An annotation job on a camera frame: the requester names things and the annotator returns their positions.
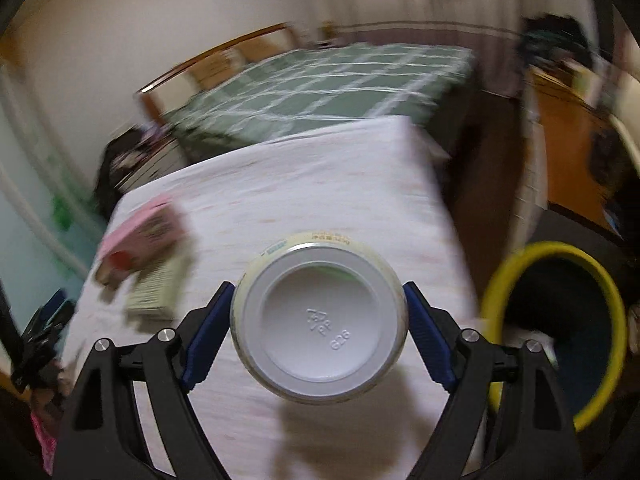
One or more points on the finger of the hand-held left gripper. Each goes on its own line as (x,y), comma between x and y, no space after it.
(37,360)
(50,310)

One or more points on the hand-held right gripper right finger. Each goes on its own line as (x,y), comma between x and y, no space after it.
(430,340)

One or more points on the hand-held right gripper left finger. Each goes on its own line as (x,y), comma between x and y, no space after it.
(207,340)

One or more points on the tall green white bottle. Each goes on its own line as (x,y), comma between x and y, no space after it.
(320,320)

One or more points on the yellow rimmed black bin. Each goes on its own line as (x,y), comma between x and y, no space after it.
(560,320)

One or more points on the small white box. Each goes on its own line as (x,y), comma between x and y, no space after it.
(155,290)

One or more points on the pink carton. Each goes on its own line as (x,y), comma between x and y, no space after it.
(140,240)

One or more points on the dark clothes heap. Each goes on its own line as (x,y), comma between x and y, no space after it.
(117,160)

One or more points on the white nightstand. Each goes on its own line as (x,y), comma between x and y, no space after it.
(150,170)

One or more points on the wooden bed headboard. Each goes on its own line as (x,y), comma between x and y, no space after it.
(149,102)

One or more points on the wooden desk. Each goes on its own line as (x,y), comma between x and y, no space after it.
(565,135)

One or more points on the brown pillow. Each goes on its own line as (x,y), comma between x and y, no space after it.
(215,70)
(260,50)

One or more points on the bed with green quilt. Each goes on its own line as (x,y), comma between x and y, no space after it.
(325,90)

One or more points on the cream puffer jacket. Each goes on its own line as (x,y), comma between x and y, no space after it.
(622,132)

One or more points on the green white book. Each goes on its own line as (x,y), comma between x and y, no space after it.
(595,82)

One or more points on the dark clothes pile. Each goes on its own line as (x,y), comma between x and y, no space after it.
(555,35)

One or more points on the pink beige curtains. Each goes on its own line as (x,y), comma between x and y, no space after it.
(450,0)

